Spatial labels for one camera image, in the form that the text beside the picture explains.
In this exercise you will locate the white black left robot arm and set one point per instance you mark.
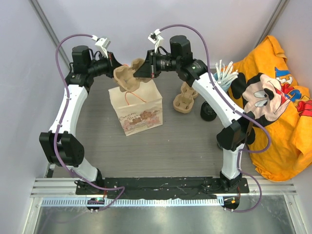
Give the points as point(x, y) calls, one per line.
point(60, 144)

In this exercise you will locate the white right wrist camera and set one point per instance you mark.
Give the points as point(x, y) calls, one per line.
point(156, 39)

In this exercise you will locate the aluminium frame rail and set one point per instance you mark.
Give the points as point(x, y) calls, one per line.
point(60, 192)

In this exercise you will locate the orange cartoon print cloth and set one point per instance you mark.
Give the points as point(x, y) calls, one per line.
point(280, 143)

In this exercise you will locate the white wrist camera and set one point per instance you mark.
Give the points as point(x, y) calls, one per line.
point(102, 45)
point(156, 39)

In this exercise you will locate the light blue straw cup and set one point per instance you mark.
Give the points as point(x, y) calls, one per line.
point(225, 87)

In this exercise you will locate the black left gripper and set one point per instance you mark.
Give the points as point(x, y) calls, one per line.
point(112, 64)

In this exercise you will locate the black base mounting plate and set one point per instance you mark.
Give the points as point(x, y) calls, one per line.
point(161, 187)

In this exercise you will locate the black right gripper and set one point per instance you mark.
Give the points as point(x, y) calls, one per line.
point(148, 68)

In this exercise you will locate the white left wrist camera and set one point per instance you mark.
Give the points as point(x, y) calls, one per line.
point(102, 45)

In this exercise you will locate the black ribbed cup lid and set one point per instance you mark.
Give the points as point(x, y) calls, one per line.
point(207, 113)

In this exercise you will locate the brown pulp cup carrier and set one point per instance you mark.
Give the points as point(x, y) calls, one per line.
point(124, 76)
point(184, 101)

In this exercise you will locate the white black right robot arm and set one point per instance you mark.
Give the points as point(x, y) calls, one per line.
point(195, 73)

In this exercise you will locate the black coffee cup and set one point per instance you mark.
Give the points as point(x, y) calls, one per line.
point(219, 145)

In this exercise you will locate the cream paper bag orange handles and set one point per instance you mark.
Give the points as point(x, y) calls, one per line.
point(139, 110)

